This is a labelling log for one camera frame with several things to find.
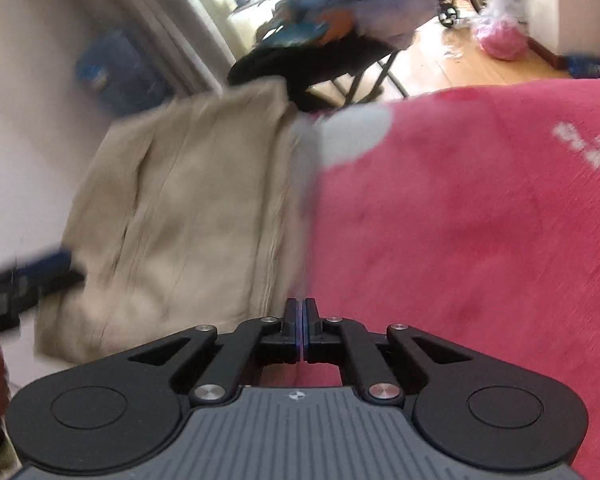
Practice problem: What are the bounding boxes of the pink plastic bag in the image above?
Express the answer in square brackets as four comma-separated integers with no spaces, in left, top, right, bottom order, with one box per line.
[471,14,529,62]

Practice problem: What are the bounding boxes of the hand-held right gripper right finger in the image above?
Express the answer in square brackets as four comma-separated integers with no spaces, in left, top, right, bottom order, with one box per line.
[303,297,474,406]

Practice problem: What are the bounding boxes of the folding stool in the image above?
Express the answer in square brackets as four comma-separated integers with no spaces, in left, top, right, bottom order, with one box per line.
[304,49,412,108]

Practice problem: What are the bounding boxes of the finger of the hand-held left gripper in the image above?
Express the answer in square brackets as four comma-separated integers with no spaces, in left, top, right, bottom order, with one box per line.
[11,250,87,294]

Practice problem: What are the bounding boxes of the beige cargo pants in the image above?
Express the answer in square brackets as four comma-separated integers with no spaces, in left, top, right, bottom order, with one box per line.
[34,79,312,362]

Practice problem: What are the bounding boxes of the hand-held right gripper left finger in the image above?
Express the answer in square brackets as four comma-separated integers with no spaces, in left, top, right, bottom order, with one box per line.
[127,297,302,406]

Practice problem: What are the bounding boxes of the pink floral bedsheet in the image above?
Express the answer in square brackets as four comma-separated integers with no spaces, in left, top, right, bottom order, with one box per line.
[257,76,600,480]

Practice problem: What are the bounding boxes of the blue storage box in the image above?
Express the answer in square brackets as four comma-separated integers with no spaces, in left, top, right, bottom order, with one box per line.
[76,29,172,112]

